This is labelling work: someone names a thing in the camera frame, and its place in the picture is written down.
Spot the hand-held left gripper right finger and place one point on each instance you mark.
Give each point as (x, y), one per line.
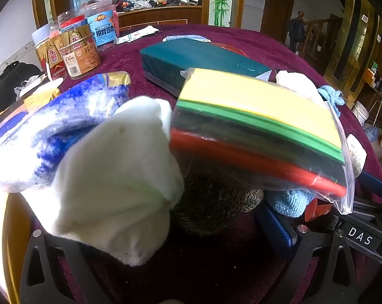
(273, 228)

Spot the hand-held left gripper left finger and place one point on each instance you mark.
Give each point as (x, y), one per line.
(38, 259)

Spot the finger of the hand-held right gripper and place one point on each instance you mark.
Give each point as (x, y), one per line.
(371, 182)

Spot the gold rimmed white box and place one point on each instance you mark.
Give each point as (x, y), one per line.
(13, 228)

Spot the brown furry plush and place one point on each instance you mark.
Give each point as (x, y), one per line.
(216, 202)

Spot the coloured sponge pack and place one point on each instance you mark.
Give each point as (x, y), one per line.
(257, 126)

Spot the blue white patterned bag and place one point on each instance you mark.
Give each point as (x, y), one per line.
(51, 126)

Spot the red soft item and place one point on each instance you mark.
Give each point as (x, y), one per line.
(319, 209)

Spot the light blue towel cloth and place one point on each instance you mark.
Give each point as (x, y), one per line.
(332, 98)
(289, 202)

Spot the white plastic bucket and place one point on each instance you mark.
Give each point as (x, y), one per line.
(359, 112)

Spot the white pink cloth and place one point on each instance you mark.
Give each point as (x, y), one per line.
(295, 84)

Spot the wooden stair railing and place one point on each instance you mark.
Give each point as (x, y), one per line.
(321, 34)

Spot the dark hanging jacket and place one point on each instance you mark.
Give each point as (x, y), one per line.
(295, 30)

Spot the black sofa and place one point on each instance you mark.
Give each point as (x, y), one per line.
(10, 82)

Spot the red flat packet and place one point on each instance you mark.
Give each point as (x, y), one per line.
(232, 49)

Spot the dark green box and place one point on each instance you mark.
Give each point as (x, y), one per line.
(194, 60)

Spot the brown wooden door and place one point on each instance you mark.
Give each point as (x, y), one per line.
(278, 6)

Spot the brown label snack jar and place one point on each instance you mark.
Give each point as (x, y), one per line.
(81, 58)

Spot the blue white paper packet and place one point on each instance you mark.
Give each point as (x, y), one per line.
(184, 37)

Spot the bamboo painted panel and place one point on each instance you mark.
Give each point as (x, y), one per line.
(221, 0)

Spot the white paper envelope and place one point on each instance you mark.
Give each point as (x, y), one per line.
(137, 34)

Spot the red blue lid jar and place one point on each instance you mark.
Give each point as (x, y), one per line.
(73, 25)

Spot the pink jar blue label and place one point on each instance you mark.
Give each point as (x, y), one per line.
(102, 28)

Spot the wooden counter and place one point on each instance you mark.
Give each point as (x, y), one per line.
(159, 15)

